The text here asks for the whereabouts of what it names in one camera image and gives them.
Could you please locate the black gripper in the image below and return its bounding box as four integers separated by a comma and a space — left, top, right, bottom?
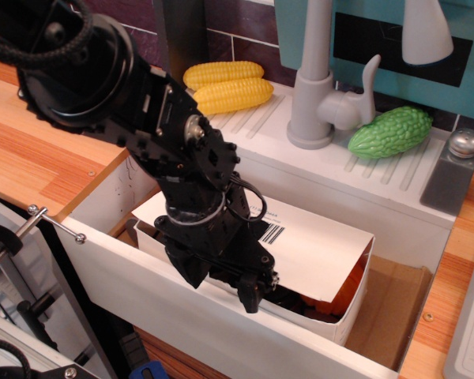
154, 212, 278, 313

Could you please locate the white cardboard box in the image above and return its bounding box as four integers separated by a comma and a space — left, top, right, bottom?
131, 191, 375, 347

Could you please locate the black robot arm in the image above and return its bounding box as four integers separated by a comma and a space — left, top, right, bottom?
0, 1, 278, 313

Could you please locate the orange toy pumpkin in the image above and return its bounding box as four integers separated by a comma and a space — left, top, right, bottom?
300, 263, 364, 317

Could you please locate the white toy sink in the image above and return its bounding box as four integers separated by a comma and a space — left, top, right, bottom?
61, 85, 455, 378

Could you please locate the brown cardboard sheet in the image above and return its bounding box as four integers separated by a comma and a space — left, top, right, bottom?
345, 257, 433, 371

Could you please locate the lower yellow toy corn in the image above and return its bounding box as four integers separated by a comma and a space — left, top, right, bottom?
194, 77, 274, 115

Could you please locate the yellow toy corn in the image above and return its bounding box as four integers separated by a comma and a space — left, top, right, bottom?
194, 77, 274, 115
182, 61, 265, 90

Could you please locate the grey toy faucet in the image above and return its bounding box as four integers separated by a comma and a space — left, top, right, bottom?
287, 0, 381, 150

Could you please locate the upper yellow toy corn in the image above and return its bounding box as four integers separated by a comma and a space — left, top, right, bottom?
182, 61, 265, 90

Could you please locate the metal table clamp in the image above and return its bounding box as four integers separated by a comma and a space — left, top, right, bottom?
0, 205, 87, 263

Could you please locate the green toy bitter gourd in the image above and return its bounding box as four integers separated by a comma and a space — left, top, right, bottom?
348, 106, 433, 159

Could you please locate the grey soap dispenser bottle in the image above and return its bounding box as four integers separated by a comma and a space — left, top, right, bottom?
419, 128, 474, 216

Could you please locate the teal panel with black tape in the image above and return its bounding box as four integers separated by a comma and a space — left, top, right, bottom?
274, 1, 474, 118

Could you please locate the white cone lamp shade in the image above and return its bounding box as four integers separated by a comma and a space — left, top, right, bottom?
402, 0, 454, 66

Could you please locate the blue black clamp handle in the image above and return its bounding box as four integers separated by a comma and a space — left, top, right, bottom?
119, 332, 169, 379

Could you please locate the black braided cable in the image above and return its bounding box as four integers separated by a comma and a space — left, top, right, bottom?
0, 335, 35, 379

